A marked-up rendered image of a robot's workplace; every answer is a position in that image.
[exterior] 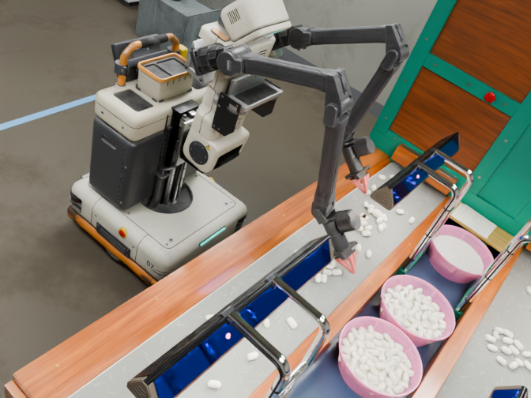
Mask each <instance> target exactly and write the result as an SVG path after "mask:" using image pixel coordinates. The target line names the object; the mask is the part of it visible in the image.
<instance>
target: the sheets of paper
mask: <svg viewBox="0 0 531 398"><path fill-rule="evenodd" d="M451 215H452V217H454V218H455V219H457V220H459V221H460V222H462V223H463V224H465V225H466V226H468V227H470V228H471V229H473V230H474V231H475V232H477V233H478V234H480V235H482V236H483V237H485V238H488V236H489V235H490V234H491V233H492V232H493V231H494V229H495V228H496V227H497V226H496V225H495V224H494V223H493V222H491V221H489V220H487V219H486V218H485V217H483V216H482V215H481V214H479V213H478V212H476V211H475V210H473V209H472V208H470V207H469V206H468V205H464V204H462V203H461V204H460V205H459V206H458V207H457V208H456V210H455V211H454V212H453V213H452V214H451Z"/></svg>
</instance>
